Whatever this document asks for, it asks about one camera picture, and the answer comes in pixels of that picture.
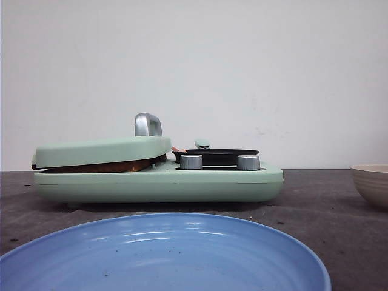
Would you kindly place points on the silver knob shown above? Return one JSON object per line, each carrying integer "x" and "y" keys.
{"x": 191, "y": 162}
{"x": 248, "y": 162}

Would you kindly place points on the blue plate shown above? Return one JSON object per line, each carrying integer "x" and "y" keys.
{"x": 165, "y": 251}

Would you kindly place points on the mint green breakfast maker base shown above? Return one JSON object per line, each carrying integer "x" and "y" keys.
{"x": 163, "y": 183}

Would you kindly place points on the black frying pan green handle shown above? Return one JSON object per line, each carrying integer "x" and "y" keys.
{"x": 214, "y": 157}

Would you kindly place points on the beige ceramic bowl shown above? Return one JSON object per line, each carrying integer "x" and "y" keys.
{"x": 371, "y": 183}

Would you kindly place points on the pink shrimp pieces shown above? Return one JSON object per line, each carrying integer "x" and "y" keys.
{"x": 175, "y": 149}

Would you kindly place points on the mint green breakfast maker lid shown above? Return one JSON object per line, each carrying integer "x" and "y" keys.
{"x": 147, "y": 143}

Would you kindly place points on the silver left knob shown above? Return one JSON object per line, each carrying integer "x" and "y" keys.
{"x": 191, "y": 162}

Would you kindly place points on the silver right knob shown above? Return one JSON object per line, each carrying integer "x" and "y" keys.
{"x": 248, "y": 162}

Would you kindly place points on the white bread slice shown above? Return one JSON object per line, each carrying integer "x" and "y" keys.
{"x": 113, "y": 167}

